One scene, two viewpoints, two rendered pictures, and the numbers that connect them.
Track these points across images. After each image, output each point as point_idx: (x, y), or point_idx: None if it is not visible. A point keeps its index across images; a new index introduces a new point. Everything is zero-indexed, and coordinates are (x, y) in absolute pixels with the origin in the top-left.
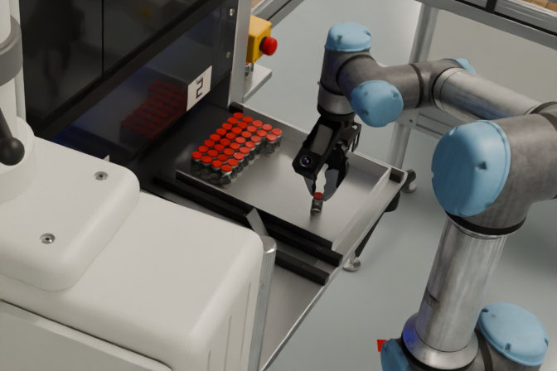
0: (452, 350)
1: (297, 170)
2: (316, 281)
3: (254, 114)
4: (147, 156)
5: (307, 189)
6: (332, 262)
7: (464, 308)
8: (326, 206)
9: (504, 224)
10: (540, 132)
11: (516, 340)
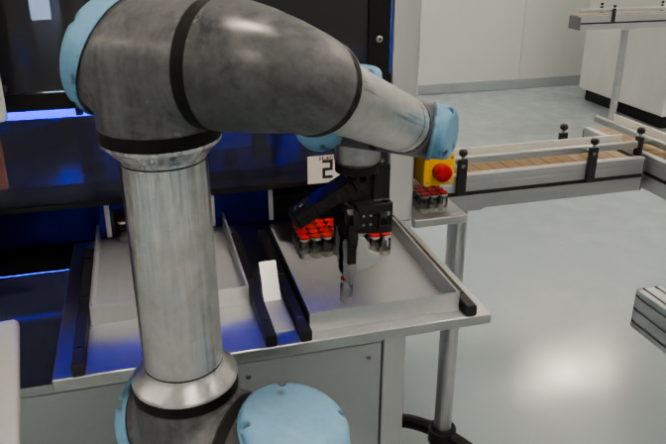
0: (154, 377)
1: (288, 214)
2: (264, 340)
3: (393, 224)
4: (280, 225)
5: (368, 284)
6: (299, 333)
7: (142, 297)
8: (366, 301)
9: (111, 131)
10: None
11: (264, 427)
